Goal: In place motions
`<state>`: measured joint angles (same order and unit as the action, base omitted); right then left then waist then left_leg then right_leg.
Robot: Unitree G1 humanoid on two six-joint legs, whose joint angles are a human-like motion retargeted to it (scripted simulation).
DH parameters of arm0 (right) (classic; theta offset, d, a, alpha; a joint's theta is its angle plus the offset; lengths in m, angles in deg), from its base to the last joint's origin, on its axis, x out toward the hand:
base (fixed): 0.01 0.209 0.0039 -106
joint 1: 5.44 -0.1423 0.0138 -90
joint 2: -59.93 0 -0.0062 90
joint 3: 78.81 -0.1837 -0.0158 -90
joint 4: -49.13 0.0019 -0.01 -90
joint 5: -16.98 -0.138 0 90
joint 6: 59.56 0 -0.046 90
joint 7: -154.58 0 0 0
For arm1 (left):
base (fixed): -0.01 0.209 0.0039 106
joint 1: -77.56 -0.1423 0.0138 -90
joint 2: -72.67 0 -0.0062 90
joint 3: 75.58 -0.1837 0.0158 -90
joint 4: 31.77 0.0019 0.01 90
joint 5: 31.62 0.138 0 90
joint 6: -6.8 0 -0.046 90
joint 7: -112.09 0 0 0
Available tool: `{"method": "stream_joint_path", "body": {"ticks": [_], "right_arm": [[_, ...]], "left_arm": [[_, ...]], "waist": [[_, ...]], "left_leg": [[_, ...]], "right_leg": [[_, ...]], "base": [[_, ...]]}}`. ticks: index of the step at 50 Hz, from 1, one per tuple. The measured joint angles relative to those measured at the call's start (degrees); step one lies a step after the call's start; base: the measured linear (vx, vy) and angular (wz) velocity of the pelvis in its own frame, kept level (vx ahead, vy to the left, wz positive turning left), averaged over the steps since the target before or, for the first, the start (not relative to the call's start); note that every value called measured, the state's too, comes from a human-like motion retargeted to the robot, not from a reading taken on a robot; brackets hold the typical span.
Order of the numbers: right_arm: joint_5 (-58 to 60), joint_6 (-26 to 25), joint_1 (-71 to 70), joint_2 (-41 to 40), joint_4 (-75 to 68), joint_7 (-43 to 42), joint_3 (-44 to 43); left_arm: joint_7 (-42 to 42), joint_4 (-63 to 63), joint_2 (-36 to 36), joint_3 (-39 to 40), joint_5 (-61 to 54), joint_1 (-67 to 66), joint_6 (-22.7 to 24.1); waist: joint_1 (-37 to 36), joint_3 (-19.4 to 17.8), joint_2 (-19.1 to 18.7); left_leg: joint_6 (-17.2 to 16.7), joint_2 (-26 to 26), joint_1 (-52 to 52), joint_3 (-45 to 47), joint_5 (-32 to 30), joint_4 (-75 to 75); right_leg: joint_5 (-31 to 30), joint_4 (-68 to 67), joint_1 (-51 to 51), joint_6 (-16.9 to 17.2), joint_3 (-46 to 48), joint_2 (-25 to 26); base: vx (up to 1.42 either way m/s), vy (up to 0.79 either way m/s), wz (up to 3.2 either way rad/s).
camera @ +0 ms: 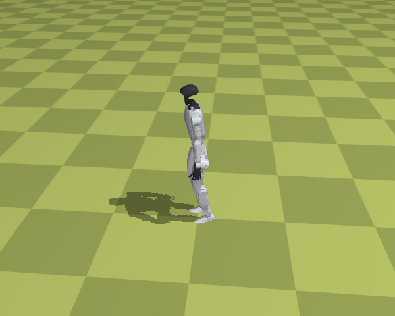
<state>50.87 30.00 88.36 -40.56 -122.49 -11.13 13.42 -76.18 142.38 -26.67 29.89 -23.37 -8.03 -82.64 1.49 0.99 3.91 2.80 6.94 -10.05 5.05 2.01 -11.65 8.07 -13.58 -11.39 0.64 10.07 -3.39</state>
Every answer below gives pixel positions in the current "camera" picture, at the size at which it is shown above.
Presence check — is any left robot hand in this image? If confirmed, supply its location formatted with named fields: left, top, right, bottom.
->
left=189, top=163, right=201, bottom=180

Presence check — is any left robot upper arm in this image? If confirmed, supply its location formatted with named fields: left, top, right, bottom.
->
left=190, top=113, right=202, bottom=146

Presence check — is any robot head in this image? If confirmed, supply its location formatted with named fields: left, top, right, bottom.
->
left=180, top=84, right=200, bottom=110

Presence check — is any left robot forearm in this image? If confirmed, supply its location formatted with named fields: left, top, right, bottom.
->
left=194, top=141, right=202, bottom=169

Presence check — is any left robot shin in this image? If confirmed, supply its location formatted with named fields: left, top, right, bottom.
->
left=195, top=190, right=209, bottom=218

